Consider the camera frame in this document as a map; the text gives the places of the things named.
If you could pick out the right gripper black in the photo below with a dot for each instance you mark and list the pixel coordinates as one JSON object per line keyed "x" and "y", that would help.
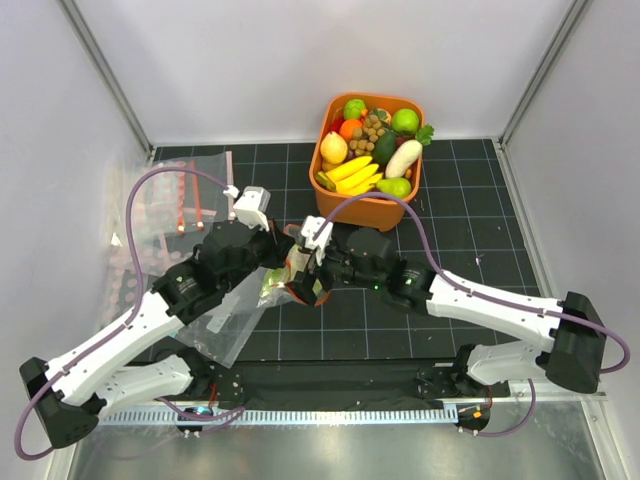
{"x": 302, "y": 285}

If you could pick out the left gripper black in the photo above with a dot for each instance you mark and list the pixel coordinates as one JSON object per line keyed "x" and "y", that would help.
{"x": 277, "y": 245}

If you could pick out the white cauliflower toy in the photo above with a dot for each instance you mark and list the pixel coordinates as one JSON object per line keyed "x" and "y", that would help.
{"x": 273, "y": 291}

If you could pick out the orange zipper clear bag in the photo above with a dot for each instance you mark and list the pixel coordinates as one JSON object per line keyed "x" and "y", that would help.
{"x": 245, "y": 288}

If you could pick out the yellow lemon toy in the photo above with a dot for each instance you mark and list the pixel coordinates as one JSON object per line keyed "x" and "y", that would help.
{"x": 333, "y": 148}

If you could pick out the dark green avocado toy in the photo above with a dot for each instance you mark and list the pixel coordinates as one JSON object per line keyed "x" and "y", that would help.
{"x": 385, "y": 147}

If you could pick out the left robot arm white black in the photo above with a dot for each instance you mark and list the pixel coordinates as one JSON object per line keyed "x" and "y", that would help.
{"x": 62, "y": 390}

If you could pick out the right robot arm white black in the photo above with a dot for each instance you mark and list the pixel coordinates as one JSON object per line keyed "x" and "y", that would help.
{"x": 559, "y": 340}

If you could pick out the red zipper clear bag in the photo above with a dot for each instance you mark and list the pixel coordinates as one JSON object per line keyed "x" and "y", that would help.
{"x": 188, "y": 181}

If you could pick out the blue zipper clear bag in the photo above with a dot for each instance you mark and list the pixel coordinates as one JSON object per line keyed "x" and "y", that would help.
{"x": 221, "y": 334}

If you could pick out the yellow banana bunch toy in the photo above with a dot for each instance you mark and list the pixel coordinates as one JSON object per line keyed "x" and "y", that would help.
{"x": 351, "y": 178}

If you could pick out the green pear toy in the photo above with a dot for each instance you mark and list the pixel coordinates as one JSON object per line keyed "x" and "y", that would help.
{"x": 397, "y": 187}

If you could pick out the orange plastic basket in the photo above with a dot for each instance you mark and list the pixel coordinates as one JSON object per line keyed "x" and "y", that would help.
{"x": 384, "y": 107}

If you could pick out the brown longan bunch toy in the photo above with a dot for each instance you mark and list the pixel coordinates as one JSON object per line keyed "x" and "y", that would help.
{"x": 363, "y": 138}

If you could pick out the orange fruit toy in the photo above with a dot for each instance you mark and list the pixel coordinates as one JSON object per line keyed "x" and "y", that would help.
{"x": 348, "y": 127}

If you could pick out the white radish toy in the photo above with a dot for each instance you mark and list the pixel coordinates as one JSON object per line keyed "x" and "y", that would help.
{"x": 403, "y": 158}

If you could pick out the black grid mat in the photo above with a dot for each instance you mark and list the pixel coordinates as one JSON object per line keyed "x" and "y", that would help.
{"x": 464, "y": 207}

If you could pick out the green apple toy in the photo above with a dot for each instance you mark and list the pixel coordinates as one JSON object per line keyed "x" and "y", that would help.
{"x": 405, "y": 122}

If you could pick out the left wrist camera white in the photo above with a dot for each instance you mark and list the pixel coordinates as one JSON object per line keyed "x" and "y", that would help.
{"x": 249, "y": 206}

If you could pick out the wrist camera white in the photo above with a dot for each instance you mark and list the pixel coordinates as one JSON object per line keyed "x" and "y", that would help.
{"x": 316, "y": 234}
{"x": 249, "y": 206}

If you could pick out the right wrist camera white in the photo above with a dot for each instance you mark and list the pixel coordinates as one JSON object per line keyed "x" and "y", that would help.
{"x": 316, "y": 234}

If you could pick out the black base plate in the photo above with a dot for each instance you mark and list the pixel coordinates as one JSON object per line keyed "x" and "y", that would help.
{"x": 320, "y": 382}

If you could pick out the grey slotted cable duct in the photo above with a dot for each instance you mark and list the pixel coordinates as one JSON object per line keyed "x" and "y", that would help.
{"x": 150, "y": 415}

